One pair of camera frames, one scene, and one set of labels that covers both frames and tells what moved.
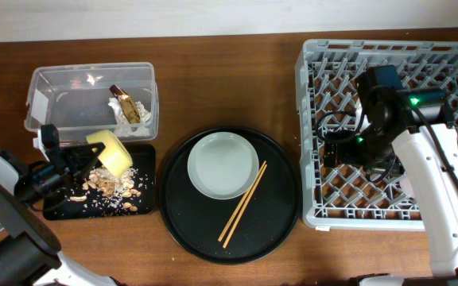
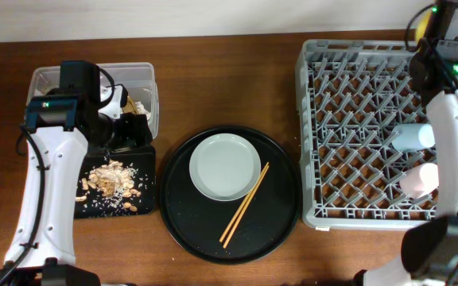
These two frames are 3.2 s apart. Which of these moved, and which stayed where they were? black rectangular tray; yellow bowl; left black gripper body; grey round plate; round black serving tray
Moved: yellow bowl; left black gripper body
Stayed: black rectangular tray; grey round plate; round black serving tray
